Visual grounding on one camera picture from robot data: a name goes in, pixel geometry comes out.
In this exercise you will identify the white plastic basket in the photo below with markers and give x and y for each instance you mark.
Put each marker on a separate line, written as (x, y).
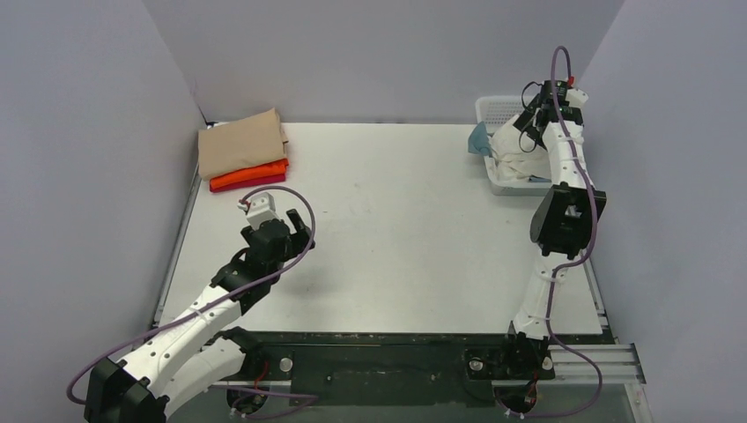
(494, 111)

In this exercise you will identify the teal blue t shirt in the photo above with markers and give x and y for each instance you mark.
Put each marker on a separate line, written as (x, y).
(479, 141)

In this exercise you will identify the folded orange t shirt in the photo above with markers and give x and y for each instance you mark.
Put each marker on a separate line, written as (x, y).
(268, 169)

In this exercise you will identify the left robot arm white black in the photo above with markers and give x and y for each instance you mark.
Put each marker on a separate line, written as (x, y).
(188, 355)

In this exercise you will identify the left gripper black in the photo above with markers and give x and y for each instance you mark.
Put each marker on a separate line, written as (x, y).
(287, 234)

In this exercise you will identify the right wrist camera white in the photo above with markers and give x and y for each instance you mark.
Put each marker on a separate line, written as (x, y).
(575, 97)

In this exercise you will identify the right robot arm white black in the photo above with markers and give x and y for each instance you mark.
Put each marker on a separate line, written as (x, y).
(562, 228)

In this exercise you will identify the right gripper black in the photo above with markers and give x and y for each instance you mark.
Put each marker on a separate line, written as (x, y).
(535, 116)

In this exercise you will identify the folded beige t shirt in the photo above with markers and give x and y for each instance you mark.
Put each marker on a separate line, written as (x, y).
(249, 142)

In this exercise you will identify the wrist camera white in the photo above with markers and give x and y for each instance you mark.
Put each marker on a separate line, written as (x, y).
(259, 209)
(575, 97)

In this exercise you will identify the aluminium rail frame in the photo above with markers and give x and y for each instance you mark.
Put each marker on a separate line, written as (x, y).
(574, 358)

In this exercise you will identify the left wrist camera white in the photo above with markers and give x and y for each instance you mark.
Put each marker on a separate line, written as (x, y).
(259, 209)

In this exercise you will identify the folded red t shirt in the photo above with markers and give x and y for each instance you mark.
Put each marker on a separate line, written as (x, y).
(247, 184)

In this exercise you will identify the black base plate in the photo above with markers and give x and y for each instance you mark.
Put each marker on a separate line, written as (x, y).
(362, 377)

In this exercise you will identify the cream white t shirt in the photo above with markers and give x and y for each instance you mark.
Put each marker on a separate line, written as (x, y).
(515, 156)

